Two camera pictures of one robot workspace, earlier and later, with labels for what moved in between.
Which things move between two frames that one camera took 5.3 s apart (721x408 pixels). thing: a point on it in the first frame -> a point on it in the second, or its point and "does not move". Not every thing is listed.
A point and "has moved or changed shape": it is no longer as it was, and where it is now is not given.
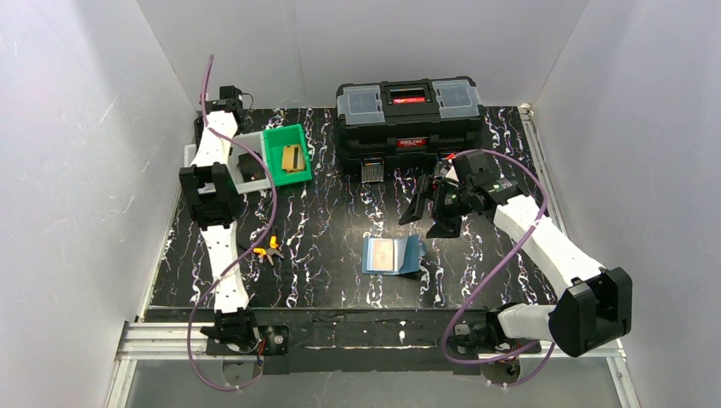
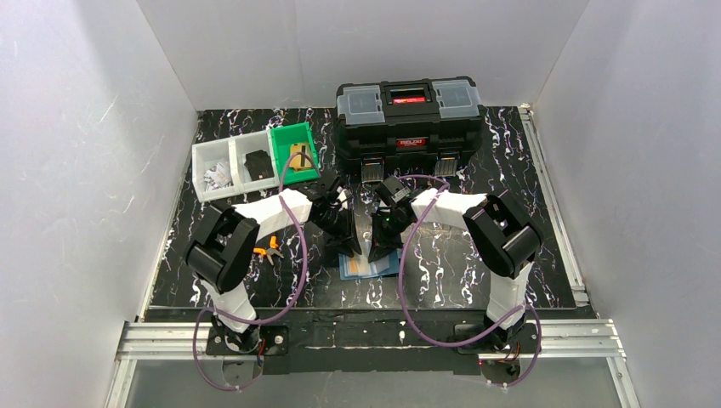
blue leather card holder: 392,256 has moved or changed shape
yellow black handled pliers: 269,252 does not move
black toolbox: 406,120 does not move
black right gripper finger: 424,192 -> 383,240
